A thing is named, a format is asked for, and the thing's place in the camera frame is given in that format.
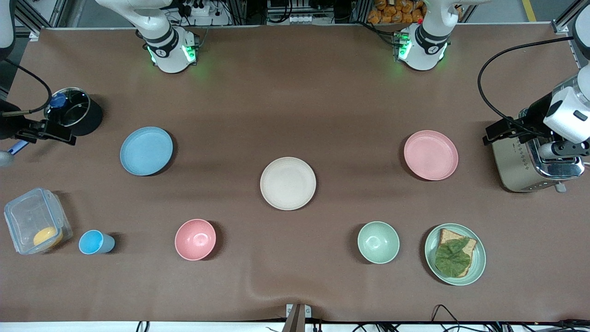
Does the pink plate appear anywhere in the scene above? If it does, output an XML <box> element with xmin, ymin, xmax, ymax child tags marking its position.
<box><xmin>403</xmin><ymin>130</ymin><xmax>460</xmax><ymax>182</ymax></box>

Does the blue plate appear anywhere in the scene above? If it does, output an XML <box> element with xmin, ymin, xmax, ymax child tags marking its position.
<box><xmin>119</xmin><ymin>126</ymin><xmax>174</xmax><ymax>177</ymax></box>

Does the silver toaster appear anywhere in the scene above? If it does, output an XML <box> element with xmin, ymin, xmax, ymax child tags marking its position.
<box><xmin>490</xmin><ymin>76</ymin><xmax>590</xmax><ymax>194</ymax></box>

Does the clear plastic lidded box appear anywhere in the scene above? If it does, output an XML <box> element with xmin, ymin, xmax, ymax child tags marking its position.
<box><xmin>3</xmin><ymin>187</ymin><xmax>74</xmax><ymax>256</ymax></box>

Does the orange round food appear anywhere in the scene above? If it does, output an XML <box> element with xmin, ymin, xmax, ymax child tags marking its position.
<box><xmin>33</xmin><ymin>226</ymin><xmax>64</xmax><ymax>249</ymax></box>

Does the blue cup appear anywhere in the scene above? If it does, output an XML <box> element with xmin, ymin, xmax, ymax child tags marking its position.
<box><xmin>78</xmin><ymin>229</ymin><xmax>116</xmax><ymax>255</ymax></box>

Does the toast bread slice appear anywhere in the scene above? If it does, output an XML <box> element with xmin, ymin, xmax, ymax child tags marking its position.
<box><xmin>436</xmin><ymin>228</ymin><xmax>478</xmax><ymax>278</ymax></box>

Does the green plate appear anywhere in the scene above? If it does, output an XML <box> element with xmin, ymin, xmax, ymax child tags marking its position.
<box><xmin>424</xmin><ymin>223</ymin><xmax>487</xmax><ymax>287</ymax></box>

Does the green lettuce leaf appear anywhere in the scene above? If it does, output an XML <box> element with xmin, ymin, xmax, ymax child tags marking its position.
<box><xmin>434</xmin><ymin>237</ymin><xmax>472</xmax><ymax>279</ymax></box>

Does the pile of orange snacks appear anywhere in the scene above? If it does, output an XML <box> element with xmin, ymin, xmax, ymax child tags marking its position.
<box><xmin>367</xmin><ymin>0</ymin><xmax>427</xmax><ymax>25</ymax></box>

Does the green bowl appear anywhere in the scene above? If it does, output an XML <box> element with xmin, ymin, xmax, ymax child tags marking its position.
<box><xmin>357</xmin><ymin>221</ymin><xmax>401</xmax><ymax>265</ymax></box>

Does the pink bowl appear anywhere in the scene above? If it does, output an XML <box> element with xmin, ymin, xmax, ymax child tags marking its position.
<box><xmin>174</xmin><ymin>219</ymin><xmax>217</xmax><ymax>262</ymax></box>

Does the white power strip with plugs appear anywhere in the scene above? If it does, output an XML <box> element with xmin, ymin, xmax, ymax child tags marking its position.
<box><xmin>181</xmin><ymin>0</ymin><xmax>232</xmax><ymax>26</ymax></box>

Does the brown tablecloth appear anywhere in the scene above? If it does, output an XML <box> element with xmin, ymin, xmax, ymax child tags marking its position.
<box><xmin>0</xmin><ymin>25</ymin><xmax>590</xmax><ymax>323</ymax></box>

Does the beige plate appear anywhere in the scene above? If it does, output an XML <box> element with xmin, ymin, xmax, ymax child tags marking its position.
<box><xmin>260</xmin><ymin>157</ymin><xmax>318</xmax><ymax>212</ymax></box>

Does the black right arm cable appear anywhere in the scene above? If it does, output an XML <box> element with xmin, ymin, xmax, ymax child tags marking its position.
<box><xmin>0</xmin><ymin>59</ymin><xmax>53</xmax><ymax>116</ymax></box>

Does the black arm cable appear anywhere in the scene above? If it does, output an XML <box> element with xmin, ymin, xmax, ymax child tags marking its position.
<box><xmin>477</xmin><ymin>36</ymin><xmax>577</xmax><ymax>126</ymax></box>
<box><xmin>0</xmin><ymin>59</ymin><xmax>53</xmax><ymax>116</ymax></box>

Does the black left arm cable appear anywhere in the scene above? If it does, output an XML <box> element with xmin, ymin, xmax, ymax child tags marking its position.
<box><xmin>477</xmin><ymin>36</ymin><xmax>577</xmax><ymax>126</ymax></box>

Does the aluminium frame post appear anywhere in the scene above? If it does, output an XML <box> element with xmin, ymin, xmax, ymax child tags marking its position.
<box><xmin>552</xmin><ymin>0</ymin><xmax>590</xmax><ymax>34</ymax></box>
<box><xmin>13</xmin><ymin>0</ymin><xmax>71</xmax><ymax>29</ymax></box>

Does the black looped floor cable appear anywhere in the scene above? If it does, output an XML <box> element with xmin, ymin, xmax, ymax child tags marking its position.
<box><xmin>431</xmin><ymin>304</ymin><xmax>462</xmax><ymax>332</ymax></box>

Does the grey metal camera mount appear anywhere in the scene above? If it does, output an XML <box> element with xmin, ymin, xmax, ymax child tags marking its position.
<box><xmin>282</xmin><ymin>303</ymin><xmax>313</xmax><ymax>332</ymax></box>

